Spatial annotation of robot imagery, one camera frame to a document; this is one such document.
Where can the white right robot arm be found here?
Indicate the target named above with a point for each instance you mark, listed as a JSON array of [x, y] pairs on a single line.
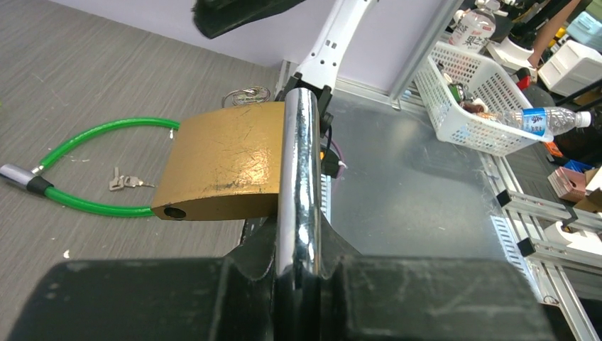
[[318, 71]]

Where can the green cable lock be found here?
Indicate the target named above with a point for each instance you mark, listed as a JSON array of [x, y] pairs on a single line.
[[74, 171]]

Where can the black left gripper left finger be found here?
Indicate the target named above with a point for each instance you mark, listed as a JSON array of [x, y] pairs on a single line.
[[215, 298]]

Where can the white plastic bottle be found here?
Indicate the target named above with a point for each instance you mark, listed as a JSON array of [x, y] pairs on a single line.
[[474, 27]]

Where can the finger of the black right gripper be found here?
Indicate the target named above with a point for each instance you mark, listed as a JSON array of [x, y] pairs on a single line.
[[215, 18]]

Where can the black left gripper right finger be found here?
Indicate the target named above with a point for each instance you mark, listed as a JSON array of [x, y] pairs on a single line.
[[424, 297]]

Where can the white basket right side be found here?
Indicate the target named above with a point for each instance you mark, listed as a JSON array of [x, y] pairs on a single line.
[[456, 85]]

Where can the clear water bottle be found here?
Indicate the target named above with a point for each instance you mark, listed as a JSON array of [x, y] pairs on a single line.
[[542, 121]]

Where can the silver lock keys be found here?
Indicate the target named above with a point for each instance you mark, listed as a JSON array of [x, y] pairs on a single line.
[[119, 181]]

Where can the brass padlock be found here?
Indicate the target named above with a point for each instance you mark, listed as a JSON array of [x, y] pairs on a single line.
[[254, 160]]

